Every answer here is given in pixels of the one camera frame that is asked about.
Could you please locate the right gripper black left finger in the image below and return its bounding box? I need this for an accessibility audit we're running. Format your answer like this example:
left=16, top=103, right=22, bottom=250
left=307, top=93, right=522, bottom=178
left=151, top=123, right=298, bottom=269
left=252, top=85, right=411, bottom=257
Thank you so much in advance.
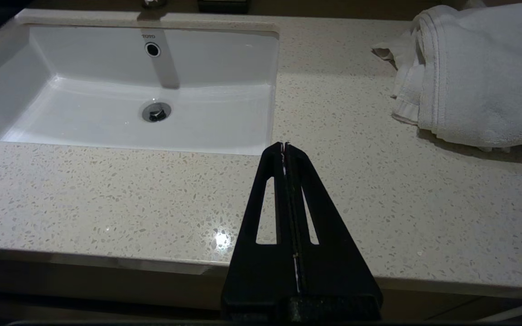
left=221, top=142, right=300, bottom=320

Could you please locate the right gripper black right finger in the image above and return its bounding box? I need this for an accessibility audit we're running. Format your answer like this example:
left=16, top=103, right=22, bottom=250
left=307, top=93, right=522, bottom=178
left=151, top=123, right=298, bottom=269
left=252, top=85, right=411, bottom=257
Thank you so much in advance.
left=286, top=142, right=383, bottom=321

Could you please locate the chrome sink drain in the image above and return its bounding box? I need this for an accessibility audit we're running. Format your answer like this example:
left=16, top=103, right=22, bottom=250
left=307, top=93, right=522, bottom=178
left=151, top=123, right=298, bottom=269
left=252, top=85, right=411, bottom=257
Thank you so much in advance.
left=141, top=101, right=172, bottom=123

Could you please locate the white rectangular sink basin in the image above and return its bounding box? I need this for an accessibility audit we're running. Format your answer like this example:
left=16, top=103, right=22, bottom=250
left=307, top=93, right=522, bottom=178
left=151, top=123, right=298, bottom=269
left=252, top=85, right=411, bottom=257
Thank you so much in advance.
left=0, top=24, right=280, bottom=156

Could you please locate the white crumpled towel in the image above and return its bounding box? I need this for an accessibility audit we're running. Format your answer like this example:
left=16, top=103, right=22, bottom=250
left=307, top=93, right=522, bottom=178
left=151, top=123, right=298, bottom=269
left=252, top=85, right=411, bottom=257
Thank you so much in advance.
left=372, top=3, right=522, bottom=152

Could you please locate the black square soap dish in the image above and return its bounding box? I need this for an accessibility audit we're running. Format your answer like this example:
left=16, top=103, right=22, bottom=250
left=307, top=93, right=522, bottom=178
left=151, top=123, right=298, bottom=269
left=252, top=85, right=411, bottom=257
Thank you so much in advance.
left=197, top=0, right=251, bottom=13

